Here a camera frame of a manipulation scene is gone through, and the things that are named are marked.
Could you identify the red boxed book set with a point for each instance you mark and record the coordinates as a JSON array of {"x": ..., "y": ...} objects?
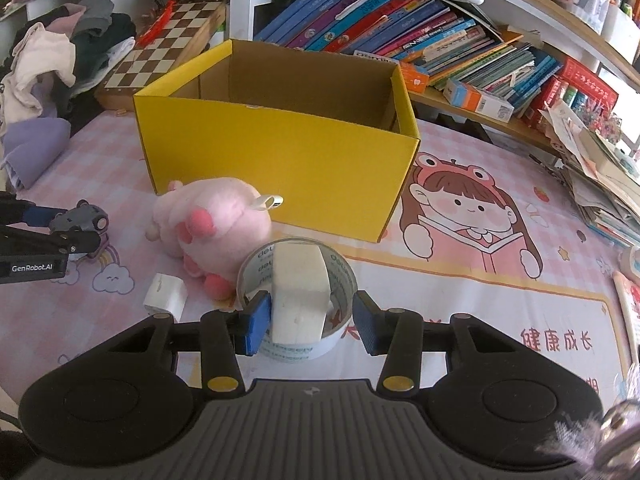
[{"x": 580, "y": 82}]

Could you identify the cream garment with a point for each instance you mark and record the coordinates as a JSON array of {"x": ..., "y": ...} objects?
[{"x": 35, "y": 65}]

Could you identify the white charger cube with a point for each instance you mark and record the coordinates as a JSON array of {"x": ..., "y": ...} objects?
[{"x": 165, "y": 297}]

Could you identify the row of colourful books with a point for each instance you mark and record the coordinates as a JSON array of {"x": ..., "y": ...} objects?
[{"x": 380, "y": 20}]

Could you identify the pale purple fluffy trim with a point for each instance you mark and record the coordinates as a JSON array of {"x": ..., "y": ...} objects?
[{"x": 585, "y": 440}]

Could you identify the pink plush toy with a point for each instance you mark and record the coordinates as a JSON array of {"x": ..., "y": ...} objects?
[{"x": 220, "y": 225}]

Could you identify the grey toy car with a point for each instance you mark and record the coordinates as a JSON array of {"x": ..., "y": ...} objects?
[{"x": 80, "y": 220}]

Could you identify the pink edged board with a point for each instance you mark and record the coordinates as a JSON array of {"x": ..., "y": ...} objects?
[{"x": 629, "y": 307}]

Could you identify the grey garment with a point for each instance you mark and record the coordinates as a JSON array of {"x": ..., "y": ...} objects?
[{"x": 92, "y": 12}]

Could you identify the wooden chess board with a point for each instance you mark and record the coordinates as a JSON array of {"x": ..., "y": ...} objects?
[{"x": 165, "y": 52}]

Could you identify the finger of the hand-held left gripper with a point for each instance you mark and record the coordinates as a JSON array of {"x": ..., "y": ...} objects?
[
  {"x": 55, "y": 242},
  {"x": 42, "y": 215}
]

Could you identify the pink cartoon desk mat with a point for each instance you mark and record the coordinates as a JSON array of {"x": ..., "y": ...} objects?
[{"x": 475, "y": 290}]

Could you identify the black garment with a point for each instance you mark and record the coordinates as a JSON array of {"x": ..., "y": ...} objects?
[{"x": 107, "y": 35}]

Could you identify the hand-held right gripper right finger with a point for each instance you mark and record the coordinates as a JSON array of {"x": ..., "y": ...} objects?
[{"x": 369, "y": 327}]

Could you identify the white foam block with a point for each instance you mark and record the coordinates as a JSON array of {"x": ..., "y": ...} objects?
[{"x": 300, "y": 285}]

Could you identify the white metal flash drive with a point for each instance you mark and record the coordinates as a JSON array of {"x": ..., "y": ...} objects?
[{"x": 268, "y": 202}]

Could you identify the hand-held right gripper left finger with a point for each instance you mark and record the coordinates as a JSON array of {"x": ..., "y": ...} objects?
[{"x": 256, "y": 322}]

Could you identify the small orange box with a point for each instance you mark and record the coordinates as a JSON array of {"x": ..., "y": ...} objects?
[{"x": 415, "y": 78}]

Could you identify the purple cloth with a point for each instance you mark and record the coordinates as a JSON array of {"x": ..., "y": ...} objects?
[{"x": 35, "y": 142}]

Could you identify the white stationery organizer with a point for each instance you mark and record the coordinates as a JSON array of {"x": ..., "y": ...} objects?
[{"x": 590, "y": 0}]

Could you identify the pile of loose papers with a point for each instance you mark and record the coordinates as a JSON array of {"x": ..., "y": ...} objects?
[{"x": 600, "y": 180}]

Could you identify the clear tape roll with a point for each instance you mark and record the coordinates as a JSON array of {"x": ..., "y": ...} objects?
[{"x": 296, "y": 351}]

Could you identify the white orange carton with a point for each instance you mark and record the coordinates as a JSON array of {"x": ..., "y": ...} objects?
[{"x": 477, "y": 100}]

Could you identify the yellow cardboard box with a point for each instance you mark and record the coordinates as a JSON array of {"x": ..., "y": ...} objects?
[{"x": 275, "y": 160}]

